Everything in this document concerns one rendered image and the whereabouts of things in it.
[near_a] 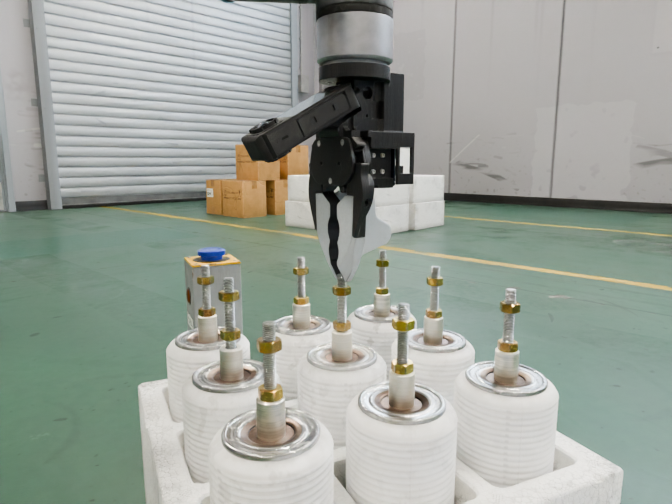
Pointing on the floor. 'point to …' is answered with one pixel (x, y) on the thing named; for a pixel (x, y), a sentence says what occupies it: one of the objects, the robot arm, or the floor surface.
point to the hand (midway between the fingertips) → (337, 268)
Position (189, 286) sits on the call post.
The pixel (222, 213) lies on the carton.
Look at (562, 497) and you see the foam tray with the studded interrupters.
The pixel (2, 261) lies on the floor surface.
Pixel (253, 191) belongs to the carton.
